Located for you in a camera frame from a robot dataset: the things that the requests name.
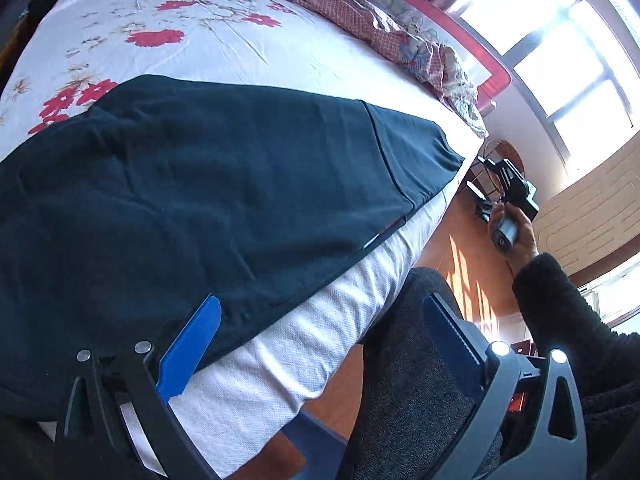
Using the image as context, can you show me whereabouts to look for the white floral bed sheet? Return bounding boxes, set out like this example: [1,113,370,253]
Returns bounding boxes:
[1,0,480,476]

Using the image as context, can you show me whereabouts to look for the person's right dark sleeve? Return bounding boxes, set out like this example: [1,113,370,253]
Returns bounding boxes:
[512,254,639,479]

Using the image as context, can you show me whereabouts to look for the person's right hand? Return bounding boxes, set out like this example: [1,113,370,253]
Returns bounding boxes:
[488,203,538,275]

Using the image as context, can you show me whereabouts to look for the red bed footboard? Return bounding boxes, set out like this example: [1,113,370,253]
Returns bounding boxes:
[367,0,511,117]

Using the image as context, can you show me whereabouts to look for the bright window with frame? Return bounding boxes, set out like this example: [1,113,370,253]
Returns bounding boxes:
[449,0,639,179]

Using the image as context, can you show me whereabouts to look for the pink patterned quilt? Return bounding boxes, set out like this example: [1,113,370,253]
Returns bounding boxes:
[288,0,488,139]

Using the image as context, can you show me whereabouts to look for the black red striped sports pants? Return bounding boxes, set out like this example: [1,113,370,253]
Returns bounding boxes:
[1,75,463,422]

